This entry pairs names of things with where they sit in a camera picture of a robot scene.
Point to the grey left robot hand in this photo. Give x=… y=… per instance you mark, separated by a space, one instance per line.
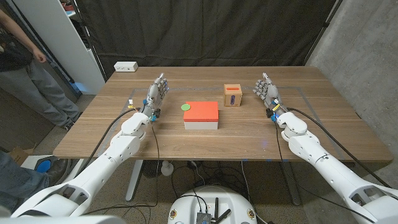
x=155 y=96

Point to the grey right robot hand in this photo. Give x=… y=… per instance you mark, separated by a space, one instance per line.
x=270 y=95

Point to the green round coin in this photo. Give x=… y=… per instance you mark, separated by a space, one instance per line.
x=185 y=107

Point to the red-lidded white box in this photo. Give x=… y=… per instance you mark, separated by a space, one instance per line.
x=201 y=112

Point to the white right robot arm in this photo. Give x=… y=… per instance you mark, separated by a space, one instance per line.
x=335 y=174

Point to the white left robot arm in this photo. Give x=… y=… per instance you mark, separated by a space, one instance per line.
x=93 y=174

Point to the wooden slotted coin box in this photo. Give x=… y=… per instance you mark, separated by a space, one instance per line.
x=232 y=96

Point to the cardboard box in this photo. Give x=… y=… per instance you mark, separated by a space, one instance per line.
x=19 y=154

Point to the white power strip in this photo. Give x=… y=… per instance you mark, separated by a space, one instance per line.
x=126 y=66

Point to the grey tape outline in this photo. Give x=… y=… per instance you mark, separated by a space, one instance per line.
x=202 y=88

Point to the small black fan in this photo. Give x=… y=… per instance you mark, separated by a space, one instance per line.
x=151 y=168

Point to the small white round object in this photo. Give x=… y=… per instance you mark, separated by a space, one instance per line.
x=167 y=168

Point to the blue object by cabinet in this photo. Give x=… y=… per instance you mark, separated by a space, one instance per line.
x=77 y=87

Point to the black curtain backdrop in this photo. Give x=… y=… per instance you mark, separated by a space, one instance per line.
x=202 y=31

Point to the black stand pole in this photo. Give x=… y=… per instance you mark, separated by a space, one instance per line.
x=323 y=26
x=90 y=46

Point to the white table leg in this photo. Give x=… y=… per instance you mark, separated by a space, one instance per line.
x=134 y=180

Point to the white cabinet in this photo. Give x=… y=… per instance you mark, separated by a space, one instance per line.
x=62 y=40

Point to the white robot torso base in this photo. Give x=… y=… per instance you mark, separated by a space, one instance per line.
x=239 y=202

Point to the standing person in grey trousers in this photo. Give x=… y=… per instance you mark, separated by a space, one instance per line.
x=18 y=77

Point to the seated person in jeans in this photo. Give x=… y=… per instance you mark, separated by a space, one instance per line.
x=18 y=183

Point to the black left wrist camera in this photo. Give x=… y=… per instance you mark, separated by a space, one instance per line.
x=155 y=115

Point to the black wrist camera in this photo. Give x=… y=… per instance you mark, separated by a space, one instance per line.
x=271 y=114
x=155 y=115

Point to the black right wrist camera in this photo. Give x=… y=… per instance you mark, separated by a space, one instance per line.
x=271 y=114

